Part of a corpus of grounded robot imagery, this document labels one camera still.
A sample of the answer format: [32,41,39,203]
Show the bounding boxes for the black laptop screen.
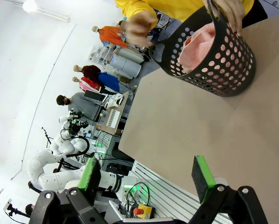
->
[83,90,109,103]

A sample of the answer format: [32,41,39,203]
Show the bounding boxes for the mannequin with red white shirt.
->
[72,76,103,93]

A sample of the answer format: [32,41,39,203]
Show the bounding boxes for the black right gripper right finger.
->
[188,155,269,224]

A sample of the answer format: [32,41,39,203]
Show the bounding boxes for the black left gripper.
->
[67,111,89,136]

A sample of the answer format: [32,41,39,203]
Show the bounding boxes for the blue garment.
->
[97,72,120,93]

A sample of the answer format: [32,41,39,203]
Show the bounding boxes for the black tripod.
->
[41,126,55,148]

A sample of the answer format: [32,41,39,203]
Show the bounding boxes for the black perforated plastic basket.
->
[149,0,257,98]

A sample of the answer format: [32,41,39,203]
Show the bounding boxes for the wooden side table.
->
[96,91,131,136]

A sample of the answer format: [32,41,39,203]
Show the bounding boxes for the masked person in grey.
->
[56,92,107,121]

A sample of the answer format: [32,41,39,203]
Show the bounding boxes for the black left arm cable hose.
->
[56,135,91,174]

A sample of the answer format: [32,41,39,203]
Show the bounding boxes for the clear plastic storage drawers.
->
[88,44,114,66]

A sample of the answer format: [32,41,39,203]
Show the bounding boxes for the white compartment tray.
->
[105,108,121,128]

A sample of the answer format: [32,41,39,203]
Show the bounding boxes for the mannequin with dark red top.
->
[73,64,102,81]

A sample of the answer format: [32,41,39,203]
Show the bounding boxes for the white cylindrical air purifier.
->
[111,57,142,79]

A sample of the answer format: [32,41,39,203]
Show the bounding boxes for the person's left hand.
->
[202,0,246,37]

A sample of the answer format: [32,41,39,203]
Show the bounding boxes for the grey cylindrical canister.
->
[113,48,145,63]

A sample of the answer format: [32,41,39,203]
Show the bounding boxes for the yellow emergency stop box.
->
[133,203,153,220]

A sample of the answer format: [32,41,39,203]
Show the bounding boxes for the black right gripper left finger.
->
[29,157,109,224]

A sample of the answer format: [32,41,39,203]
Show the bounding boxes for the black cable bundle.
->
[124,182,152,212]

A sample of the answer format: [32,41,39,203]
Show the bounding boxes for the black camera on stand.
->
[4,198,32,219]

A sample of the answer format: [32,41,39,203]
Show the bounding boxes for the white ceiling light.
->
[22,0,71,23]

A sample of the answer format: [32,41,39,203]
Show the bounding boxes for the person in yellow hoodie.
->
[115,0,268,40]

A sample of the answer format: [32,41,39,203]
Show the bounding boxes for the white desktop device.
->
[104,93,124,109]

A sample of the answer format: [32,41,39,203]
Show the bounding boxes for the pink terry towel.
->
[176,22,251,93]

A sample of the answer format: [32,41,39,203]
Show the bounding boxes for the person's right hand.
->
[124,10,159,47]

